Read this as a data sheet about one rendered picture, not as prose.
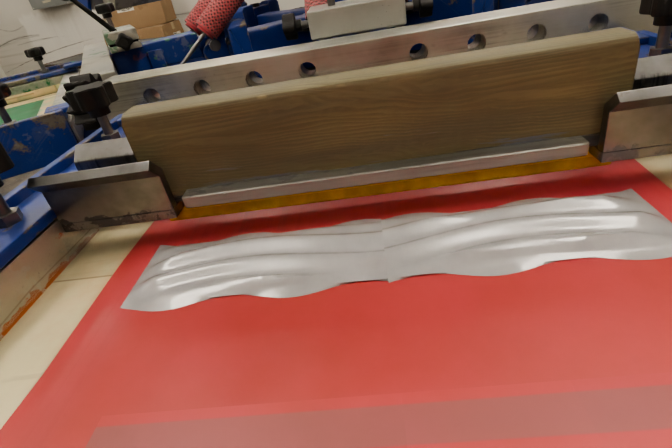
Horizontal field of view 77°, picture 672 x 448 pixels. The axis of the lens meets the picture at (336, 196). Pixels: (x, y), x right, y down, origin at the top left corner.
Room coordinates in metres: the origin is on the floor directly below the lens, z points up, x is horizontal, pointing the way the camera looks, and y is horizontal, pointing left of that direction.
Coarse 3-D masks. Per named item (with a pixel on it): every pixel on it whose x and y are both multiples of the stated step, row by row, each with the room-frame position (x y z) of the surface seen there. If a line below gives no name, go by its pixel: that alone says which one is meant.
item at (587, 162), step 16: (576, 160) 0.27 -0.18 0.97; (592, 160) 0.27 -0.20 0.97; (448, 176) 0.29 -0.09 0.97; (464, 176) 0.28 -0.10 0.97; (480, 176) 0.28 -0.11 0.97; (496, 176) 0.28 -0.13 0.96; (512, 176) 0.28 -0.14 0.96; (320, 192) 0.30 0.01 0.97; (336, 192) 0.30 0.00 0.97; (352, 192) 0.30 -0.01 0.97; (368, 192) 0.29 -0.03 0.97; (384, 192) 0.29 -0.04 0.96; (208, 208) 0.31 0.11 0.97; (224, 208) 0.31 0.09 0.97; (240, 208) 0.31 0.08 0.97; (256, 208) 0.31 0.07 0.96
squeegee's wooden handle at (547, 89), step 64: (448, 64) 0.28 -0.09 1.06; (512, 64) 0.27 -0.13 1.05; (576, 64) 0.27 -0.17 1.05; (128, 128) 0.30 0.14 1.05; (192, 128) 0.30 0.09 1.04; (256, 128) 0.29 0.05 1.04; (320, 128) 0.29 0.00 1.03; (384, 128) 0.28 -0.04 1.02; (448, 128) 0.28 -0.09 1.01; (512, 128) 0.27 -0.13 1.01; (576, 128) 0.27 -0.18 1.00
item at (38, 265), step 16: (32, 240) 0.28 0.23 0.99; (48, 240) 0.29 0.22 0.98; (64, 240) 0.30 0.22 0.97; (80, 240) 0.31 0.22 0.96; (16, 256) 0.26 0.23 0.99; (32, 256) 0.27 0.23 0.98; (48, 256) 0.28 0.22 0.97; (64, 256) 0.29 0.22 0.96; (0, 272) 0.24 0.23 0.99; (16, 272) 0.25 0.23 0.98; (32, 272) 0.26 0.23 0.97; (48, 272) 0.27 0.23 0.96; (0, 288) 0.23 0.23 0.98; (16, 288) 0.24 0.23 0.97; (32, 288) 0.25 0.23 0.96; (0, 304) 0.23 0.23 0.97; (16, 304) 0.24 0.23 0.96; (32, 304) 0.25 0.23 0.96; (0, 320) 0.22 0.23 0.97; (16, 320) 0.23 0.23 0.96; (0, 336) 0.21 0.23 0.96
